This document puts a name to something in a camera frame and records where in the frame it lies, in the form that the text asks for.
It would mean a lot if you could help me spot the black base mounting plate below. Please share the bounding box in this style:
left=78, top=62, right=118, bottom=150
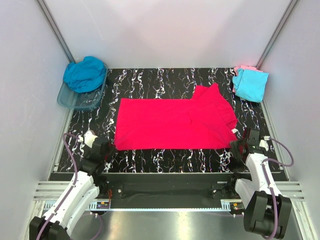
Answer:
left=104, top=172, right=251, bottom=209

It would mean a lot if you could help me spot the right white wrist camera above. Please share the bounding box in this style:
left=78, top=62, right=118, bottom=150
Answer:
left=259, top=135, right=271, bottom=152

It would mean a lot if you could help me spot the left aluminium corner post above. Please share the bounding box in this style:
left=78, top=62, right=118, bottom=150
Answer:
left=35, top=0, right=76, bottom=63

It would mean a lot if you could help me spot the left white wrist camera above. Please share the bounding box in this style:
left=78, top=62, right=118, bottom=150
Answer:
left=77, top=130, right=98, bottom=149

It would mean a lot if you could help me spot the folded pink t shirt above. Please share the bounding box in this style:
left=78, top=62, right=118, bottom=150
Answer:
left=232, top=64, right=258, bottom=93

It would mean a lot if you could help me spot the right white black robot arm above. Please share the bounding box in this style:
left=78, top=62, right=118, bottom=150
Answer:
left=227, top=128, right=292, bottom=240

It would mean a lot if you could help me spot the right aluminium corner post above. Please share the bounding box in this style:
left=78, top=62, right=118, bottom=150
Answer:
left=256, top=0, right=300, bottom=70

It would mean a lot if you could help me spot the folded light blue t shirt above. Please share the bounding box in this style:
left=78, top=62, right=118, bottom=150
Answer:
left=232, top=68, right=269, bottom=103

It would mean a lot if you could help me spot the aluminium corner post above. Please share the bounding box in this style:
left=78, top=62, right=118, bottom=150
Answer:
left=35, top=0, right=76, bottom=63
left=256, top=0, right=300, bottom=70

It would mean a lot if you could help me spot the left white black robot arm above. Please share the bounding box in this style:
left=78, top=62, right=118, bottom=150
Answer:
left=29, top=137, right=116, bottom=240

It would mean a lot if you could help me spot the blue crumpled t shirt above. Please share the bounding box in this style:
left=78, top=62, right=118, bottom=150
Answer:
left=62, top=56, right=107, bottom=94

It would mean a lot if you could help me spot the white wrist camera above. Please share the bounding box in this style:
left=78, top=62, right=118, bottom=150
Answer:
left=259, top=135, right=271, bottom=152
left=77, top=130, right=98, bottom=149

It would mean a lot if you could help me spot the clear teal plastic bin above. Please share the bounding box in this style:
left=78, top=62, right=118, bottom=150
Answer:
left=57, top=63, right=108, bottom=111

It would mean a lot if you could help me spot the red t shirt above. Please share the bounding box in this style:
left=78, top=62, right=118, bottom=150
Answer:
left=114, top=83, right=238, bottom=151

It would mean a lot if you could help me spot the white slotted cable duct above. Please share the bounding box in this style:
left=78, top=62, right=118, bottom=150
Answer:
left=86, top=201, right=110, bottom=212

